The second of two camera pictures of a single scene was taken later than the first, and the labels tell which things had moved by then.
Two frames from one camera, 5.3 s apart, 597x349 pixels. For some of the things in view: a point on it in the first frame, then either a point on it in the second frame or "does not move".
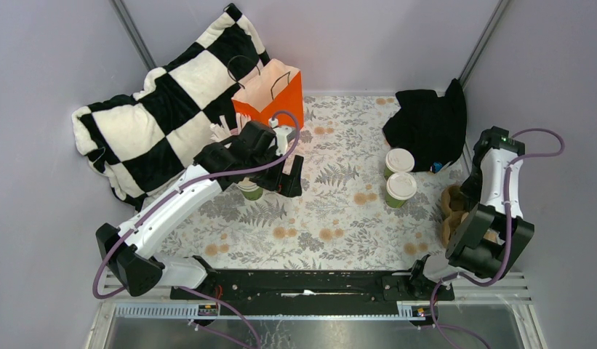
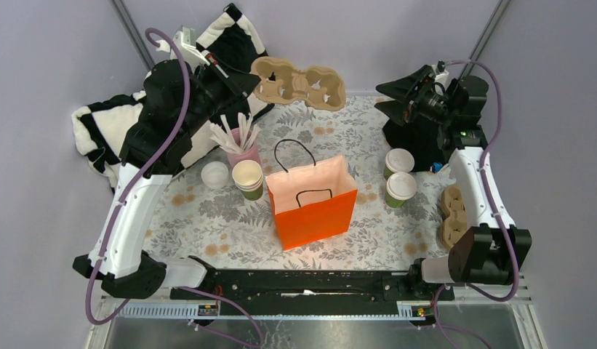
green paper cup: [387, 172] does not move
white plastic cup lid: [400, 160] does not move
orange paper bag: [275, 87] → [313, 203]
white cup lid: [401, 186] does not move
